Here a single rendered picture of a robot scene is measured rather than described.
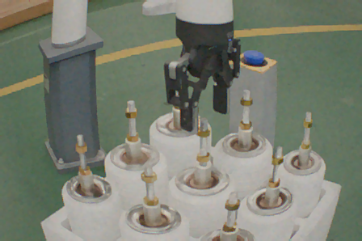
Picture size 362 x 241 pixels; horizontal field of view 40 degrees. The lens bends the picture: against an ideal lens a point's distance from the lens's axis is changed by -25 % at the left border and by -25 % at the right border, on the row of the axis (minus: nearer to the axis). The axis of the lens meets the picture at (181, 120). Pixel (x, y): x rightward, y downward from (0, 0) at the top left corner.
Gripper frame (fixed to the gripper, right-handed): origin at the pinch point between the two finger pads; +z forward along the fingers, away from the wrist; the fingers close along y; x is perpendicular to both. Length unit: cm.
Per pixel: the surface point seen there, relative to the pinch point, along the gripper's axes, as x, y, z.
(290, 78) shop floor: 32, 91, 36
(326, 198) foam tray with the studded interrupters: -17.4, 14.4, 17.3
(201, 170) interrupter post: -0.5, -1.5, 7.7
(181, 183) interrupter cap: 1.8, -2.7, 10.1
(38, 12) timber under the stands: 169, 95, 34
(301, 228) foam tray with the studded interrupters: -17.2, 4.5, 17.3
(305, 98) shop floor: 21, 82, 35
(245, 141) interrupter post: 0.0, 10.4, 9.0
